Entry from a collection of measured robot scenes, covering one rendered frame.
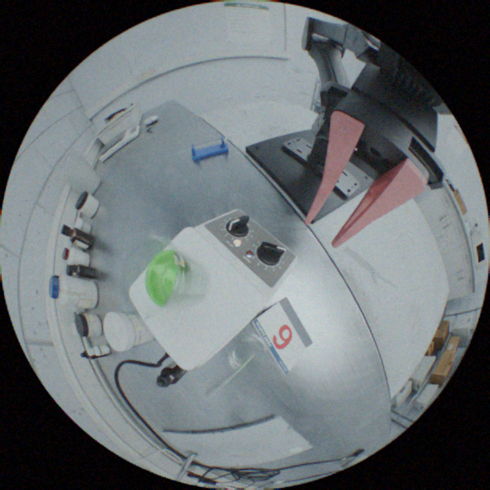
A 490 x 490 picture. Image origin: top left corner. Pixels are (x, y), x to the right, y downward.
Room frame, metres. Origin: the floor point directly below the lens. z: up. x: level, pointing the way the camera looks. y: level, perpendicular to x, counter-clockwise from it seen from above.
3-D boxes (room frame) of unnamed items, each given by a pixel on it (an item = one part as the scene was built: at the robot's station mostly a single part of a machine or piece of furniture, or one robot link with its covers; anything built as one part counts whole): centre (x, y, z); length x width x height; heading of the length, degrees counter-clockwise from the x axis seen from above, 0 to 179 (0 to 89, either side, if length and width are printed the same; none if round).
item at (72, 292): (0.02, 0.41, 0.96); 0.07 x 0.07 x 0.13
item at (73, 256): (0.11, 0.46, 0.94); 0.05 x 0.05 x 0.09
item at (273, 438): (-0.39, 0.10, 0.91); 0.30 x 0.20 x 0.01; 110
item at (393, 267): (0.23, -0.33, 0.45); 1.20 x 0.48 x 0.90; 20
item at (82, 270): (0.07, 0.41, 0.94); 0.03 x 0.03 x 0.08
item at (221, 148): (0.36, 0.05, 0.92); 0.10 x 0.03 x 0.04; 94
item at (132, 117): (1.11, 0.70, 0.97); 0.37 x 0.31 x 0.14; 17
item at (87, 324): (-0.06, 0.39, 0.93); 0.05 x 0.05 x 0.06
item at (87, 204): (0.30, 0.50, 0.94); 0.07 x 0.07 x 0.07
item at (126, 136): (0.79, 0.58, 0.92); 0.26 x 0.19 x 0.05; 108
